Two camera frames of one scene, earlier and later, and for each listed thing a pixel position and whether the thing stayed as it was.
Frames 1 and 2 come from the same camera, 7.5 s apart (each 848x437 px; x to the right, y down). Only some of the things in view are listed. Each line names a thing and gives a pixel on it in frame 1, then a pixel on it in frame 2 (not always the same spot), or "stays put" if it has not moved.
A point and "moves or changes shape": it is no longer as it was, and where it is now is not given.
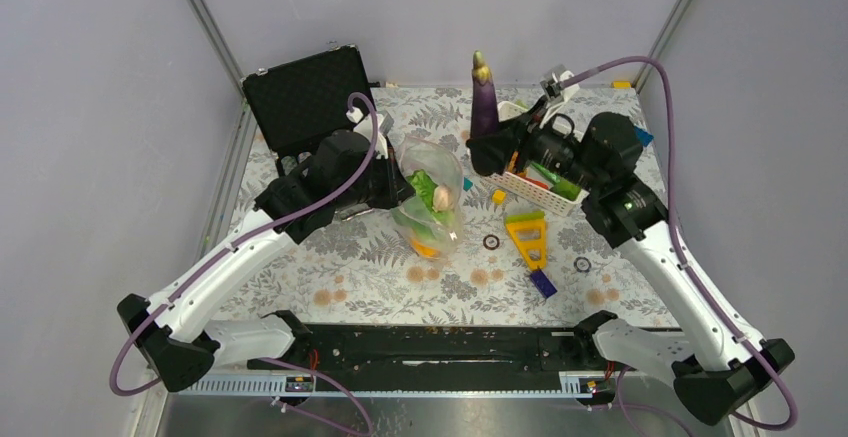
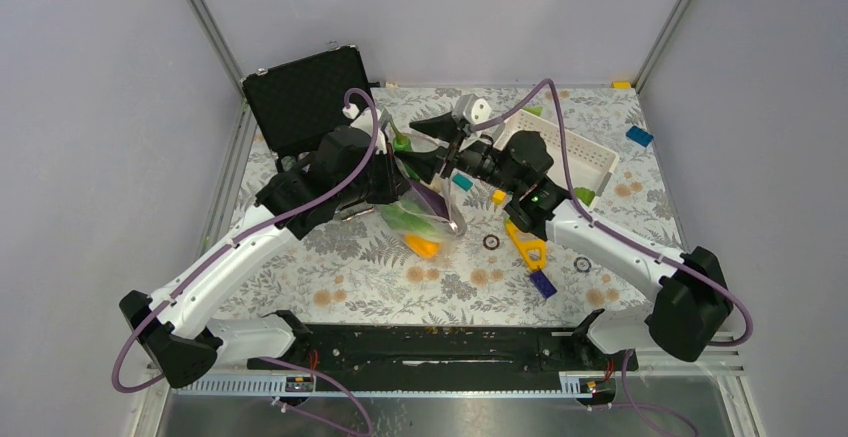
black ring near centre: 489,247 stays put
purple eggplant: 484,110 to 435,199
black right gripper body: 549,148 to 474,158
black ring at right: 580,270 stays put
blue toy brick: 643,137 stays put
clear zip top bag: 431,219 stays put
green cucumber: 556,179 moves or changes shape
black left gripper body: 378,187 stays put
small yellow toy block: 498,197 stays put
